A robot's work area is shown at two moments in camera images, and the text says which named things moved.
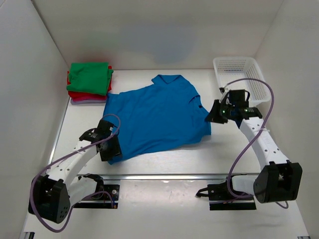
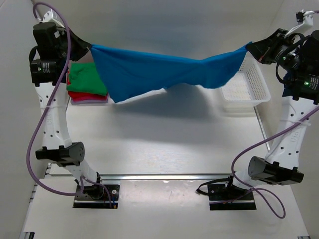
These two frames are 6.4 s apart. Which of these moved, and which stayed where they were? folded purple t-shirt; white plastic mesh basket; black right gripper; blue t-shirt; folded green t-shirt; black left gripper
Moved: black left gripper; blue t-shirt; black right gripper
Stayed: folded purple t-shirt; folded green t-shirt; white plastic mesh basket
